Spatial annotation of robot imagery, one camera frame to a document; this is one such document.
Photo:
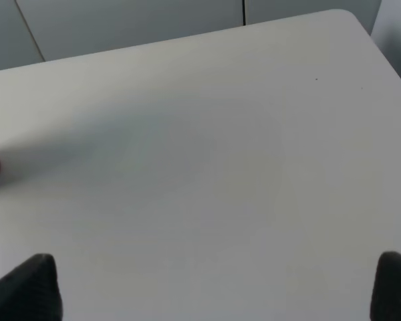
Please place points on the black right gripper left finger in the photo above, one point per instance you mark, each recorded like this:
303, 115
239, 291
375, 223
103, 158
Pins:
31, 292

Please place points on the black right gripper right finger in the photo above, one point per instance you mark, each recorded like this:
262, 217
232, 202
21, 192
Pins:
386, 295

